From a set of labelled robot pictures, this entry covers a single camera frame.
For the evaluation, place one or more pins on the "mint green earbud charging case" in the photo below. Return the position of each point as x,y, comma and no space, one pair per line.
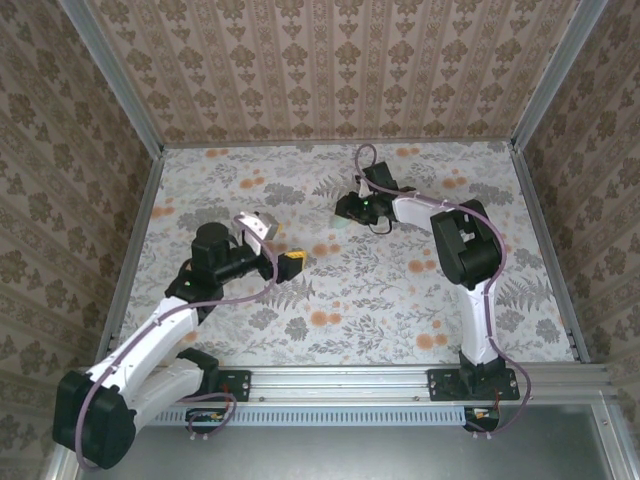
341,223

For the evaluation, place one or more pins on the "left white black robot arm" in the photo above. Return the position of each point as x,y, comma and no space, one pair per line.
150,345

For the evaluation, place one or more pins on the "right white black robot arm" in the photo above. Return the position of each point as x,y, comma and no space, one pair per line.
470,250

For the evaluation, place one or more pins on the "floral patterned table cover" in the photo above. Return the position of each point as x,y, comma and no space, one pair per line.
350,325

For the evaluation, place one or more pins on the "grey metal panel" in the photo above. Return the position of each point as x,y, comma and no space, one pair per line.
350,455

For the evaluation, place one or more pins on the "aluminium back rail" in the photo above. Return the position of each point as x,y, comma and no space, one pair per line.
340,144

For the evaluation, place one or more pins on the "left aluminium side rail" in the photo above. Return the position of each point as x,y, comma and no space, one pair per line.
141,225

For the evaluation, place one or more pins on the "aluminium side rail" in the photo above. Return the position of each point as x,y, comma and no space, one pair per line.
547,240
141,225

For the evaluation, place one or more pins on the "aluminium mounting rail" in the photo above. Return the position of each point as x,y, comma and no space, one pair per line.
340,382

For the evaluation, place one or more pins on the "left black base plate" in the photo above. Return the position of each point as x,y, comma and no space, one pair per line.
240,385

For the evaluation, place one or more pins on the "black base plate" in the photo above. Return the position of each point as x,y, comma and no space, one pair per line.
240,385
440,385

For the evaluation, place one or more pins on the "right aluminium side rail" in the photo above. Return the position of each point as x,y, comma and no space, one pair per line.
547,240

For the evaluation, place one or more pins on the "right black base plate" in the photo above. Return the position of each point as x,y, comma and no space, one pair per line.
440,385

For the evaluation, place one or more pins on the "left aluminium frame post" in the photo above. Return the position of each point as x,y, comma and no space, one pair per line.
117,75

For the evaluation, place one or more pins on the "aluminium frame post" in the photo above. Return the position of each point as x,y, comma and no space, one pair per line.
555,75
117,75

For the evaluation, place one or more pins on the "right aluminium frame post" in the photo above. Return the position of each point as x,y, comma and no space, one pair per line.
555,75

